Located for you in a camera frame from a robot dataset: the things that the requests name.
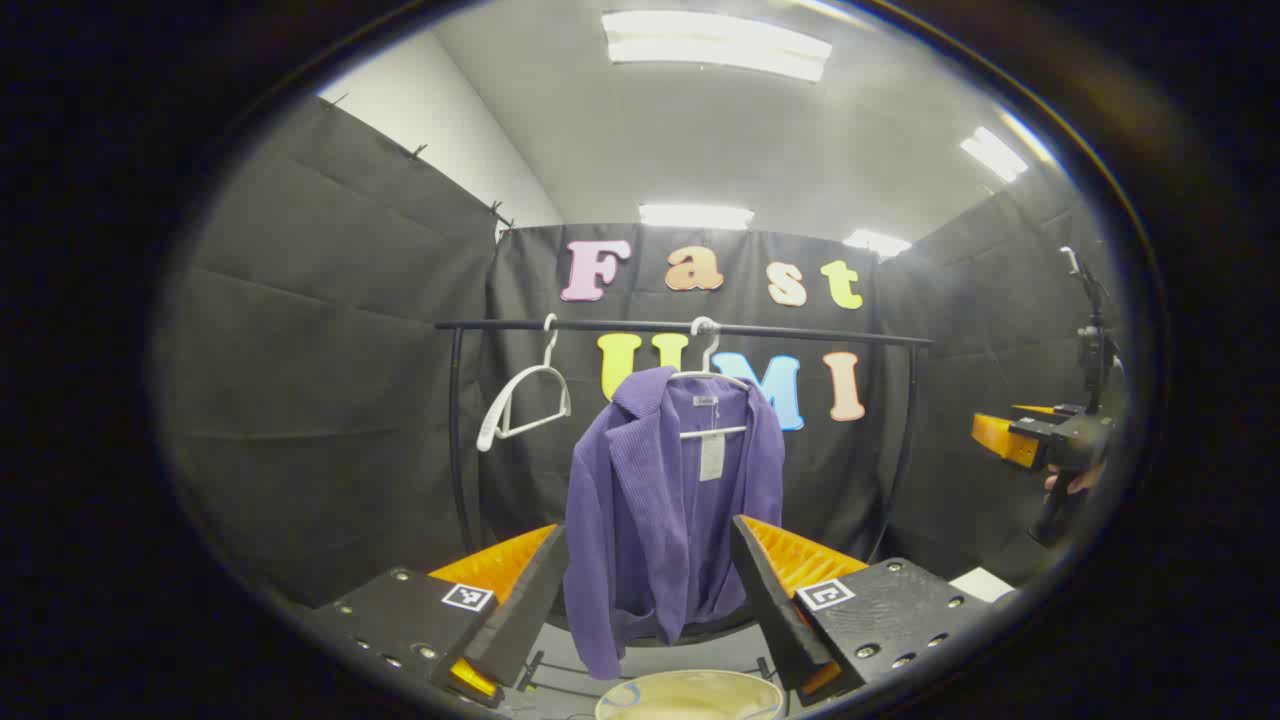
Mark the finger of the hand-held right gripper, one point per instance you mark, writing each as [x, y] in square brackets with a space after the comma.
[1000, 435]
[1045, 410]

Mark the white plastic clothes hanger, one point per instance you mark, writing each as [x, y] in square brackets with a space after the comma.
[490, 425]
[704, 324]

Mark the ceiling light panel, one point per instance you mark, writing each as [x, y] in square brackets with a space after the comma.
[993, 153]
[695, 216]
[877, 243]
[715, 45]

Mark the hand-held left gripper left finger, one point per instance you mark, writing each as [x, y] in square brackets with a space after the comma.
[530, 610]

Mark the black metal garment rack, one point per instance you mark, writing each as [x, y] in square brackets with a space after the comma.
[620, 326]

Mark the round beige laundry hamper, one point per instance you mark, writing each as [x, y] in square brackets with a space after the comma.
[690, 700]

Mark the purple knit cardigan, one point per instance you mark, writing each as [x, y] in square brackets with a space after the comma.
[640, 500]

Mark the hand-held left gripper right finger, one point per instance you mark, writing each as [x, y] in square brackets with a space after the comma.
[765, 600]

